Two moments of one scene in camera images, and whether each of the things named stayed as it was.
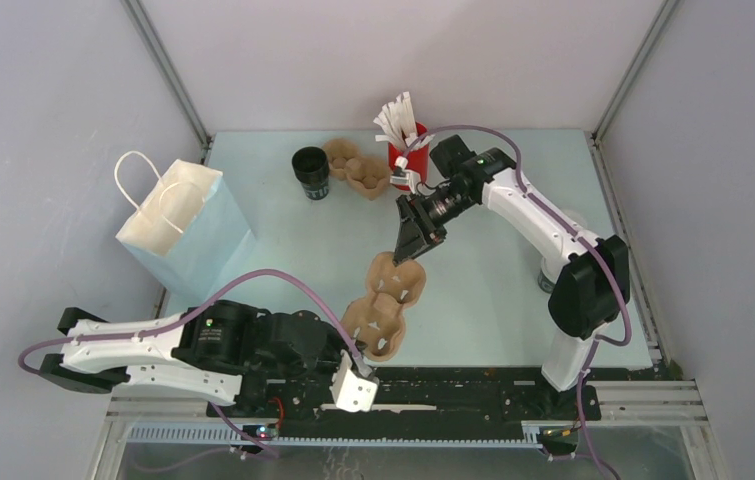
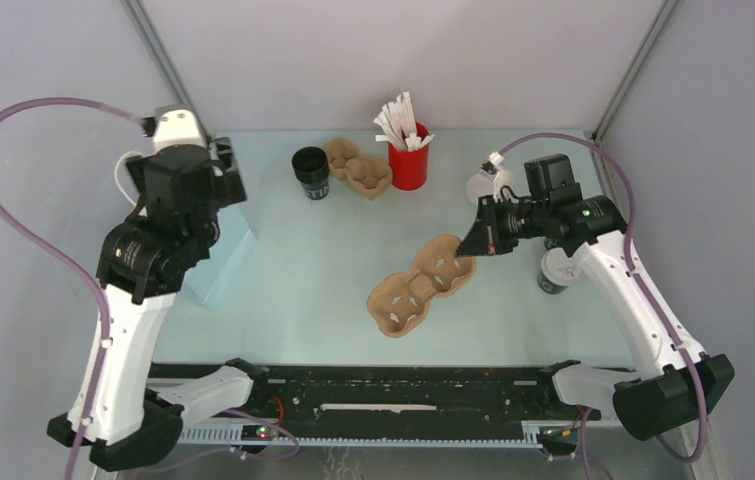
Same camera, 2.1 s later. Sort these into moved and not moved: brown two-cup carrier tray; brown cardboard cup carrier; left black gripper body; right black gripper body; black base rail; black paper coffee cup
Moved: left black gripper body; brown two-cup carrier tray; right black gripper body
Not moved: brown cardboard cup carrier; black base rail; black paper coffee cup
